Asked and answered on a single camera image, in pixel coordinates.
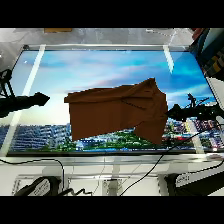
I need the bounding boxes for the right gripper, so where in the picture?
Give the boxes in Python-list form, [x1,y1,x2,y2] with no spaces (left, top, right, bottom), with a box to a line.
[165,103,188,123]

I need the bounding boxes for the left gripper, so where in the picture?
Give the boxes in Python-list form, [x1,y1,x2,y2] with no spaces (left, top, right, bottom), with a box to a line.
[31,91,51,107]

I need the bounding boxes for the brown garment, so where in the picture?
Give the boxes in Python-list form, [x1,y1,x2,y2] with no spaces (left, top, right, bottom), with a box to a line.
[63,77,169,146]

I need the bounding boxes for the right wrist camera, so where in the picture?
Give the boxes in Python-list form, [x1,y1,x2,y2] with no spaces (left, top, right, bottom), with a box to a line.
[186,93,199,109]

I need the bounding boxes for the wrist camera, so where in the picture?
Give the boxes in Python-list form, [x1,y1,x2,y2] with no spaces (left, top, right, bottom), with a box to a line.
[0,68,15,99]
[186,93,199,109]

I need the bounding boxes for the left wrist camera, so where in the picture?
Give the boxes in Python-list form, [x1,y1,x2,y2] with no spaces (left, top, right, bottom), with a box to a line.
[0,68,15,99]

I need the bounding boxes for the black cable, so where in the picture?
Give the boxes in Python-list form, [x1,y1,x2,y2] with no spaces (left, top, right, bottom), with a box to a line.
[0,157,66,194]
[61,187,94,197]
[119,122,224,197]

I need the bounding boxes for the silver frame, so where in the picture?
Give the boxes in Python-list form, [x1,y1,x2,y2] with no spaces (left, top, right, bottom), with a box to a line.
[0,43,224,197]

